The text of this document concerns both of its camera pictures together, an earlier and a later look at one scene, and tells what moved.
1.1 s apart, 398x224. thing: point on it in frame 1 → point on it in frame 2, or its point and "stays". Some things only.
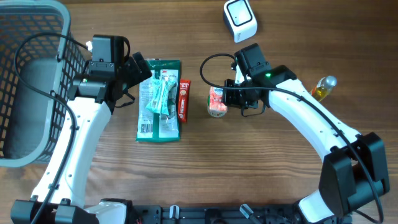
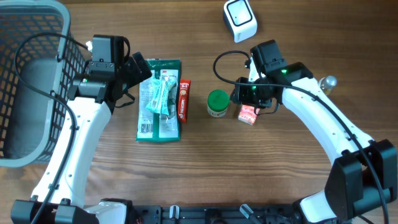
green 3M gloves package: (158, 117) stays
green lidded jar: (216, 106) stays
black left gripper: (137, 76) stays
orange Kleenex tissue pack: (216, 99) → (247, 114)
